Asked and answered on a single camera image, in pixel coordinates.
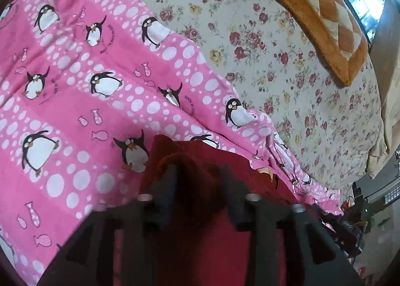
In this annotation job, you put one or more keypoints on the beige pillow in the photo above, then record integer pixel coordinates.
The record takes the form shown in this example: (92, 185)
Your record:
(389, 110)

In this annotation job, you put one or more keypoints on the dark red fleece garment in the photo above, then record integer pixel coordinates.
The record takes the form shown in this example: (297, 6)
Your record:
(190, 156)

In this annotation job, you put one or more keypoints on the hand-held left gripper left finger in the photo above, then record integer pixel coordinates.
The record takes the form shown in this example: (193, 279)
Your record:
(165, 186)

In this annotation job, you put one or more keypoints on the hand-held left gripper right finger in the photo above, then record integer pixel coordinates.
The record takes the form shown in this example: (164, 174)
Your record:
(231, 192)

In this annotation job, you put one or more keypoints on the floral bed sheet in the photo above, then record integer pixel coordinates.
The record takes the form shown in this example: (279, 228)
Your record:
(265, 54)

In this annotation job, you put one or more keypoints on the orange checkered plush mat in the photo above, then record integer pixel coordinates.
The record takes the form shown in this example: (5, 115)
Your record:
(312, 1)

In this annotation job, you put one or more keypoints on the pink penguin print blanket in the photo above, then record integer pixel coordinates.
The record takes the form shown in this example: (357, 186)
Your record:
(78, 110)

